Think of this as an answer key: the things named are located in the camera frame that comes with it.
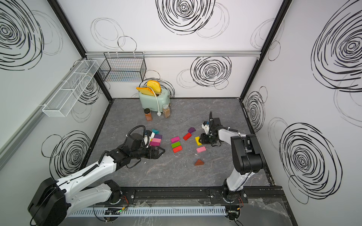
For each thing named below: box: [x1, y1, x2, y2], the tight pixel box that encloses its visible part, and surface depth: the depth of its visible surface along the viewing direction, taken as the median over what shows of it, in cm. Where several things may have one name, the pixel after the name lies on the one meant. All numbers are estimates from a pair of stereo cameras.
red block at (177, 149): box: [172, 145, 184, 154], surface depth 93 cm
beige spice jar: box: [162, 103, 171, 119], surface depth 104 cm
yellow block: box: [194, 136, 203, 146], surface depth 96 cm
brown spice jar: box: [143, 107, 153, 122], surface depth 103 cm
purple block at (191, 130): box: [187, 127, 197, 134], surface depth 102 cm
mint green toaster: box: [138, 88, 171, 113], surface depth 104 cm
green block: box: [171, 141, 181, 149], surface depth 94 cm
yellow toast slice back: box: [146, 80, 162, 94], surface depth 104 cm
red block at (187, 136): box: [182, 132, 192, 141], surface depth 99 cm
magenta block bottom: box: [170, 136, 181, 144], surface depth 98 cm
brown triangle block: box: [194, 159, 205, 166], surface depth 86 cm
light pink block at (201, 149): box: [196, 145, 207, 154], surface depth 93 cm
